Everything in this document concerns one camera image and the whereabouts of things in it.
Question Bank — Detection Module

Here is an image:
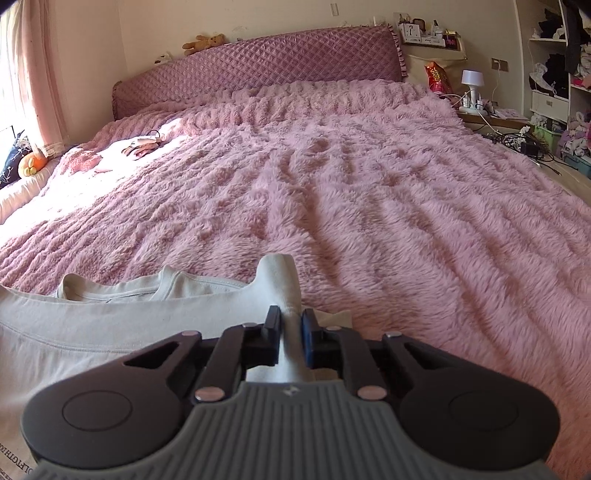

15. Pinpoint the dark blue floral cushion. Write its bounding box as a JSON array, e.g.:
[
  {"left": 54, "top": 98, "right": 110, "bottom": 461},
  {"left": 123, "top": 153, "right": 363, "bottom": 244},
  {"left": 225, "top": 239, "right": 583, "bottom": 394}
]
[{"left": 0, "top": 130, "right": 32, "bottom": 189}]

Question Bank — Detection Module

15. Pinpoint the purple quilted headboard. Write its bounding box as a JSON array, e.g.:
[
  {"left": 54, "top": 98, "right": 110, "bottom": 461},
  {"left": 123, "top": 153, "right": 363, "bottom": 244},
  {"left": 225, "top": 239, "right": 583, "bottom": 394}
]
[{"left": 112, "top": 25, "right": 408, "bottom": 120}]

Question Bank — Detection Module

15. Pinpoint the pink fluffy blanket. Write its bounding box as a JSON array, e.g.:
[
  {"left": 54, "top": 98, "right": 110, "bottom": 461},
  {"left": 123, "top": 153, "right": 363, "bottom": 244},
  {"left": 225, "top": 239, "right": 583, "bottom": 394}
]
[{"left": 1, "top": 80, "right": 590, "bottom": 479}]

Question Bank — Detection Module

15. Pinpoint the white sweatshirt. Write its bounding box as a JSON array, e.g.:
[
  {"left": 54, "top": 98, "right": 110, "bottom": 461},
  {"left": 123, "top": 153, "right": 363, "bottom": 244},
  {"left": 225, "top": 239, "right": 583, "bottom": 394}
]
[{"left": 1, "top": 254, "right": 335, "bottom": 479}]

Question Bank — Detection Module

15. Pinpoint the small pink garment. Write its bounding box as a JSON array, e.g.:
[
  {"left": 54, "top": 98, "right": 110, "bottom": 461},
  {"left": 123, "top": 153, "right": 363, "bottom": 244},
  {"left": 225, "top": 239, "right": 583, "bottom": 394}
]
[{"left": 121, "top": 130, "right": 162, "bottom": 159}]

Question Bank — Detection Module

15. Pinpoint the wooden nightstand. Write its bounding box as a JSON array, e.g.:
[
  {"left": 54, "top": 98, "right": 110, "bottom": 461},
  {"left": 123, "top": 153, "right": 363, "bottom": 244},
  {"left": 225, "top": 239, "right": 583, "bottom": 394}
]
[{"left": 457, "top": 110, "right": 529, "bottom": 133}]

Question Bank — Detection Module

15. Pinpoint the white storage shelf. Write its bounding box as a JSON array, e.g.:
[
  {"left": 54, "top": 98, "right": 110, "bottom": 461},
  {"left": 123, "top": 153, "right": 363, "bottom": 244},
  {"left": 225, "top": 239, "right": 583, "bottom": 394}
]
[{"left": 514, "top": 1, "right": 590, "bottom": 155}]

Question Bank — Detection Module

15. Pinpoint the red snack bag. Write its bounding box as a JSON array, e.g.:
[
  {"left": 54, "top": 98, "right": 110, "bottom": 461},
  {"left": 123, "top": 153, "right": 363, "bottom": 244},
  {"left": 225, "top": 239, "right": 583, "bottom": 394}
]
[{"left": 425, "top": 61, "right": 454, "bottom": 95}]

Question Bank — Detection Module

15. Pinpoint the pink curtain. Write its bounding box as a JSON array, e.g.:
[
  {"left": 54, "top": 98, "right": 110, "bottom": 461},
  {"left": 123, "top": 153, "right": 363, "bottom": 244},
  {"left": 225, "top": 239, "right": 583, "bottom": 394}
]
[{"left": 1, "top": 1, "right": 68, "bottom": 158}]

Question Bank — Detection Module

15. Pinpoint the white bedside lamp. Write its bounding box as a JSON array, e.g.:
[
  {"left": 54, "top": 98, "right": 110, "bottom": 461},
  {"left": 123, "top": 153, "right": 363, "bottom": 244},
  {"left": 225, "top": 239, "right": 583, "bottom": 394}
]
[{"left": 462, "top": 70, "right": 484, "bottom": 113}]

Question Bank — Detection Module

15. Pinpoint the orange plush toy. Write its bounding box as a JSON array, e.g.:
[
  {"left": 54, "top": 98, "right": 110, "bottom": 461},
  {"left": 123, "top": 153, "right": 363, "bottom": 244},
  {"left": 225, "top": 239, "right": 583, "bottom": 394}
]
[{"left": 18, "top": 148, "right": 48, "bottom": 179}]

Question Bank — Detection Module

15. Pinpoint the brown teddy bear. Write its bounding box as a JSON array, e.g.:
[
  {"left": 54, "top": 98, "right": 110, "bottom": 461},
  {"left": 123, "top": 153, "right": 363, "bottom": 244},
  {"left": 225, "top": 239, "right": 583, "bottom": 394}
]
[{"left": 182, "top": 34, "right": 226, "bottom": 56}]

